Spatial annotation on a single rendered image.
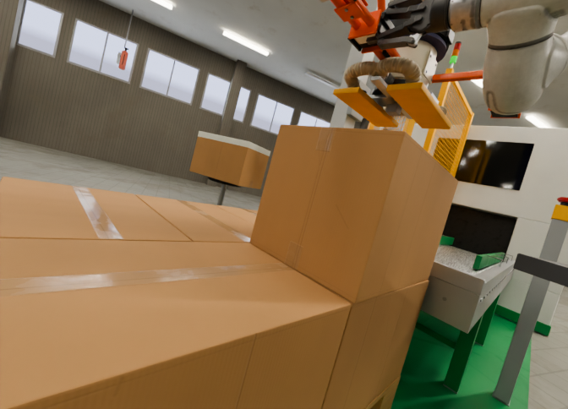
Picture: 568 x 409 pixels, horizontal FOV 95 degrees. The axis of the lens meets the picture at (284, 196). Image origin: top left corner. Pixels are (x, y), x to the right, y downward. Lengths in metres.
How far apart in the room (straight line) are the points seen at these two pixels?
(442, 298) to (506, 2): 0.97
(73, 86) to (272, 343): 8.85
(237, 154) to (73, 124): 6.98
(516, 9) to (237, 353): 0.75
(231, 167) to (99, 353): 2.13
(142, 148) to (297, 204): 8.09
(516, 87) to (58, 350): 0.86
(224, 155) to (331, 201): 1.88
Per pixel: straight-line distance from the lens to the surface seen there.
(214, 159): 2.54
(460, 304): 1.27
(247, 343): 0.44
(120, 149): 8.76
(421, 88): 0.83
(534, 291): 1.80
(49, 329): 0.42
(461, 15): 0.74
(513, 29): 0.73
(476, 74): 1.03
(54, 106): 9.12
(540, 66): 0.77
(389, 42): 0.80
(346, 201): 0.66
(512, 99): 0.78
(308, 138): 0.77
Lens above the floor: 0.77
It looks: 3 degrees down
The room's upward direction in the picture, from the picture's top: 15 degrees clockwise
